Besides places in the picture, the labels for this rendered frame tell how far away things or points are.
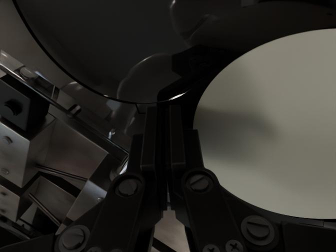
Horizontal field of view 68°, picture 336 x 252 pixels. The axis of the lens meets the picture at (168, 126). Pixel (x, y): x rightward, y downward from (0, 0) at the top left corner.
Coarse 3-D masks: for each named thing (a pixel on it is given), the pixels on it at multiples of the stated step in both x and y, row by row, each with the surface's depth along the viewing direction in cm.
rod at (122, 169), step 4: (124, 156) 16; (124, 160) 16; (116, 164) 18; (120, 164) 17; (124, 164) 16; (112, 168) 18; (116, 168) 17; (120, 168) 17; (124, 168) 17; (112, 172) 17; (116, 172) 17; (120, 172) 17; (112, 176) 17
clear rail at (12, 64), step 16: (0, 64) 14; (16, 64) 14; (16, 80) 14; (32, 80) 14; (48, 96) 14; (64, 96) 14; (64, 112) 15; (80, 112) 14; (96, 128) 14; (112, 128) 14; (112, 144) 15; (128, 144) 15
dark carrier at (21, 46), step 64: (0, 0) 12; (64, 0) 11; (128, 0) 10; (192, 0) 9; (256, 0) 8; (320, 0) 8; (64, 64) 13; (128, 64) 11; (192, 64) 10; (128, 128) 14; (192, 128) 12
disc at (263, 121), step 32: (320, 32) 8; (256, 64) 9; (288, 64) 9; (320, 64) 9; (224, 96) 11; (256, 96) 10; (288, 96) 10; (320, 96) 9; (224, 128) 12; (256, 128) 11; (288, 128) 10; (320, 128) 10; (224, 160) 13; (256, 160) 12; (288, 160) 11; (320, 160) 11; (256, 192) 13; (288, 192) 13; (320, 192) 12
